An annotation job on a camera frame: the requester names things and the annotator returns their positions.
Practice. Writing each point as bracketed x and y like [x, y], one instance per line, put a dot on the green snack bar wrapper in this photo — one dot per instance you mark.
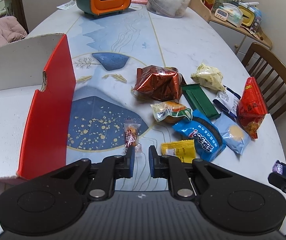
[197, 99]

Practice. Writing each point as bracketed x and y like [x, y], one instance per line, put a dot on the wooden side cabinet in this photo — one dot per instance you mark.
[237, 38]

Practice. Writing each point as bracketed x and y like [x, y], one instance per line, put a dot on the light blue cookie packet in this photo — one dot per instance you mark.
[234, 136]

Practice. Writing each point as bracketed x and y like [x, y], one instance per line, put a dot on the red foil snack bag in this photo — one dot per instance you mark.
[159, 83]

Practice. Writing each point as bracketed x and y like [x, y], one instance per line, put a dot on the green orange bun packet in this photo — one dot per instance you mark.
[171, 112]

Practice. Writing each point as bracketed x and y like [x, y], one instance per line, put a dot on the white digital timer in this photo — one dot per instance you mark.
[221, 14]

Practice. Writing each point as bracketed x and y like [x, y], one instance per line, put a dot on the pink jacket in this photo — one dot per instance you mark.
[10, 30]

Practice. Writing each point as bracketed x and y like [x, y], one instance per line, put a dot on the red white cardboard box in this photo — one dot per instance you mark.
[37, 84]

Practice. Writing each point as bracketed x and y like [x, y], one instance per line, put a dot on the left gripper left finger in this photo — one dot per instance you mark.
[56, 200]

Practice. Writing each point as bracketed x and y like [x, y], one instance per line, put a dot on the yellow snack packet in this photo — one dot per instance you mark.
[184, 150]

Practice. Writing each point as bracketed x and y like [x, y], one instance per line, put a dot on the cream patterned snack packet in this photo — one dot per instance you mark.
[209, 77]

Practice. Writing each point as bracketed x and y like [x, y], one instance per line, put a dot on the wooden chair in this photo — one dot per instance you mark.
[270, 74]

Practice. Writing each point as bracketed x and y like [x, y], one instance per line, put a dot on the blue oreo packet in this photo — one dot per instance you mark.
[208, 141]

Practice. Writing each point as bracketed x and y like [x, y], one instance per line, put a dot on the small sausage snack packet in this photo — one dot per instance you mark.
[131, 130]

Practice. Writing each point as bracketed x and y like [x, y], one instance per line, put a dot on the yellow tissue box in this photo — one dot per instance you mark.
[247, 15]

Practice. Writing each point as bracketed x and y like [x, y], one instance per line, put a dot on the white navy snack packet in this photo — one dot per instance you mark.
[227, 101]

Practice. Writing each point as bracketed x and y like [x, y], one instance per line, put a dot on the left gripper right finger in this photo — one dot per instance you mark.
[216, 201]

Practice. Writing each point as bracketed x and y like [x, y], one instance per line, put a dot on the red chip bag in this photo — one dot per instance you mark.
[251, 108]

